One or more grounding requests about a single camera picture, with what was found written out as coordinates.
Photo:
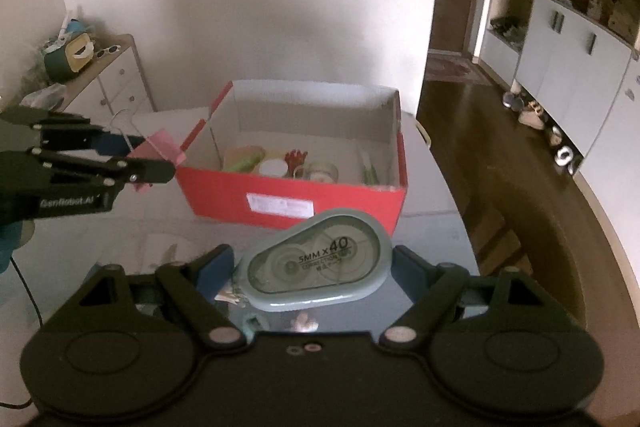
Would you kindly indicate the silver-cap small jar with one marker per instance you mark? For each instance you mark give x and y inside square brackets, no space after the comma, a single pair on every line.
[273,168]

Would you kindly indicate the white green tube pen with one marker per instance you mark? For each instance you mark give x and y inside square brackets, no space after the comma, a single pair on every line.
[369,174]

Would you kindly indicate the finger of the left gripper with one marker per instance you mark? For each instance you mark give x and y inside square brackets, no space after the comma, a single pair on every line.
[79,134]
[120,169]

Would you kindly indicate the red door mat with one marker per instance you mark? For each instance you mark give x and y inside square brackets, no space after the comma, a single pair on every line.
[453,68]

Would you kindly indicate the green tube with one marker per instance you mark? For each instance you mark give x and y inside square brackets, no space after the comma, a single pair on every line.
[242,159]

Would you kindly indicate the white drawer cabinet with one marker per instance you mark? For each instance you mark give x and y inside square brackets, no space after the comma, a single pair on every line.
[108,85]

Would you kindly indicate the red cardboard box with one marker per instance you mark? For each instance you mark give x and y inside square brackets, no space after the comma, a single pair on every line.
[272,153]

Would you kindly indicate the dark wooden chair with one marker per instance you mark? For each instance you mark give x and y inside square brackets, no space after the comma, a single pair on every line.
[577,267]

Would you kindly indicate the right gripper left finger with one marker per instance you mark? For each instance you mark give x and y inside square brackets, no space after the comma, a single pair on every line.
[187,295]

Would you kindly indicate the pink white sneaker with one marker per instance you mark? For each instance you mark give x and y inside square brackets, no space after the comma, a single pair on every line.
[532,116]

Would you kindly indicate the blue white keychain figure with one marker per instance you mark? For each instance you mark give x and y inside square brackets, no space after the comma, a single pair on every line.
[301,322]

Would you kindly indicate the blue correction tape dispenser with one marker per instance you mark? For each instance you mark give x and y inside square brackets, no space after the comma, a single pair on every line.
[338,256]

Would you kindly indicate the teal tissue box holder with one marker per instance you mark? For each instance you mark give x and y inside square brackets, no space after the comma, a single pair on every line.
[66,57]

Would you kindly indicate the green-lid jar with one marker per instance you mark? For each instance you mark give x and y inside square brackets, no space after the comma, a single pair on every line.
[321,172]

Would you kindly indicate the blue gloved hand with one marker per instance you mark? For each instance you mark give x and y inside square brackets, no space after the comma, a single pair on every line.
[12,237]

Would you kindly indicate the orange red small toy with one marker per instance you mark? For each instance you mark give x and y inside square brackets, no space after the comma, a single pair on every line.
[295,158]

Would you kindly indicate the white sunglasses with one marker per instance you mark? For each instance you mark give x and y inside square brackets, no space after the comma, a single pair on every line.
[110,50]

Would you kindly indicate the white wall cabinet unit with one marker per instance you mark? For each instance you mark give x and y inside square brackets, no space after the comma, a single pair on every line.
[569,56]

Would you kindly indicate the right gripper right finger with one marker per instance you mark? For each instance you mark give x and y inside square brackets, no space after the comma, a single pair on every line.
[434,291]

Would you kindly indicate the pink binder clip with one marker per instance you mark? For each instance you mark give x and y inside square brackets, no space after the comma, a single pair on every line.
[156,145]

